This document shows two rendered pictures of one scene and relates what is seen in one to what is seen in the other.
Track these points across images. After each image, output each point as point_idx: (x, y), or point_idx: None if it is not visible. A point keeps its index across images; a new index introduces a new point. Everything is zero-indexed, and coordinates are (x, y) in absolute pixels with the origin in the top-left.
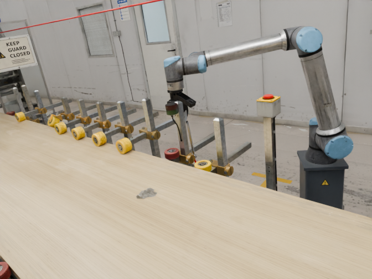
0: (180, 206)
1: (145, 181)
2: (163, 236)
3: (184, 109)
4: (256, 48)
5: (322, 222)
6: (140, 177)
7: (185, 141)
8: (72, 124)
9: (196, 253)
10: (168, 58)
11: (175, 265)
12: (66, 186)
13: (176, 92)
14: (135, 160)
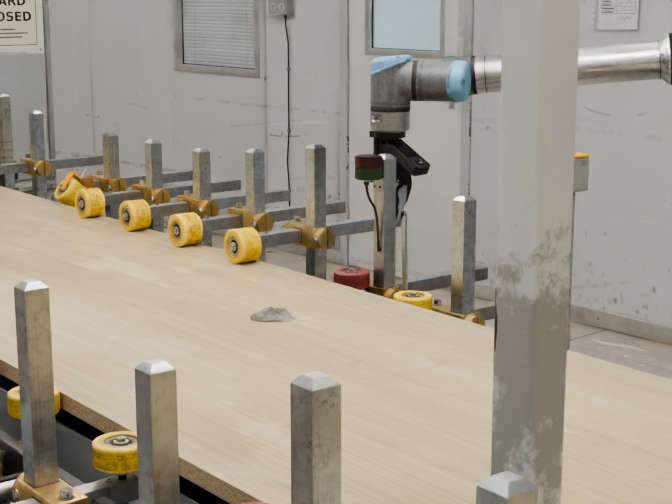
0: (336, 337)
1: (275, 303)
2: (289, 362)
3: (402, 181)
4: (597, 68)
5: (598, 380)
6: (266, 297)
7: (389, 255)
8: (119, 201)
9: (341, 381)
10: (383, 57)
11: None
12: (102, 291)
13: (388, 137)
14: (262, 276)
